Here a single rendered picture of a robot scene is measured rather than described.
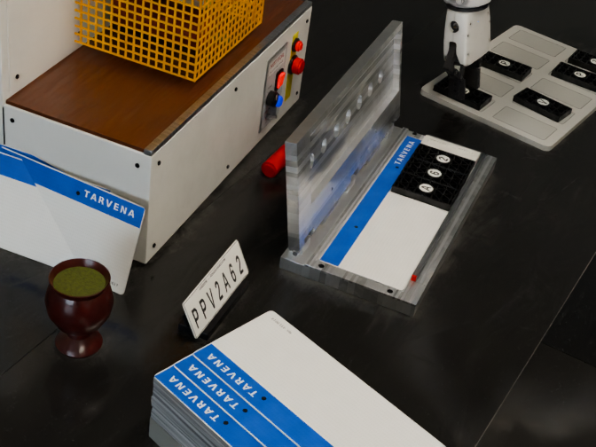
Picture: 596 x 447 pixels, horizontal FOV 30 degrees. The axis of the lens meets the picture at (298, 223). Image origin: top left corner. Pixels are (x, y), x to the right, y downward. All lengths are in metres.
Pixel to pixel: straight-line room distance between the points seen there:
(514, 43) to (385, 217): 0.73
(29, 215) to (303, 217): 0.38
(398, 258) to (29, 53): 0.60
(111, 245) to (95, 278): 0.13
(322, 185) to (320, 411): 0.46
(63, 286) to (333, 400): 0.36
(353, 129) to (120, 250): 0.43
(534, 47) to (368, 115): 0.63
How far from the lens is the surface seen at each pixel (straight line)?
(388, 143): 1.89
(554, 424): 1.48
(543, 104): 2.11
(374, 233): 1.67
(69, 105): 1.56
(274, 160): 1.78
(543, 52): 2.33
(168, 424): 1.31
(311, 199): 1.59
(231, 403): 1.26
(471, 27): 2.00
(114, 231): 1.52
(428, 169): 1.82
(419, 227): 1.70
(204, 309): 1.48
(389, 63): 1.86
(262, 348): 1.33
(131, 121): 1.53
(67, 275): 1.41
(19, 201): 1.60
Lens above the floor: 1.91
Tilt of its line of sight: 36 degrees down
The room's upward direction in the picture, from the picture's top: 9 degrees clockwise
